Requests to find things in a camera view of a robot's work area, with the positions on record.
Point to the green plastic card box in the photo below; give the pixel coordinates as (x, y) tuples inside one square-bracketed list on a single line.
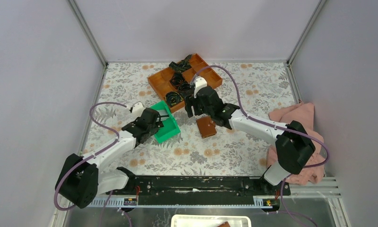
[(170, 127)]

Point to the black items in tray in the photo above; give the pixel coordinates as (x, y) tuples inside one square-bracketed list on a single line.
[(178, 81)]

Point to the brown leather card holder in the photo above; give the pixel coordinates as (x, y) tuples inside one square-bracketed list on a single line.
[(206, 127)]

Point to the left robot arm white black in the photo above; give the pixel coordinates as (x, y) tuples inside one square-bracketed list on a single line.
[(82, 177)]

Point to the orange wooden compartment tray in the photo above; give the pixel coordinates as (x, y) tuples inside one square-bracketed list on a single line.
[(159, 81)]

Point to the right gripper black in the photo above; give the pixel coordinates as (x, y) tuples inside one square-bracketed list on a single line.
[(190, 100)]

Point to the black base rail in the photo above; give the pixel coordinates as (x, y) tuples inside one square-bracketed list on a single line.
[(201, 190)]

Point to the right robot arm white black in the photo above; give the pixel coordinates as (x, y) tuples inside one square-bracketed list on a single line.
[(293, 147)]

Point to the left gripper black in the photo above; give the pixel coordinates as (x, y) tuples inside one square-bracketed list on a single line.
[(136, 120)]

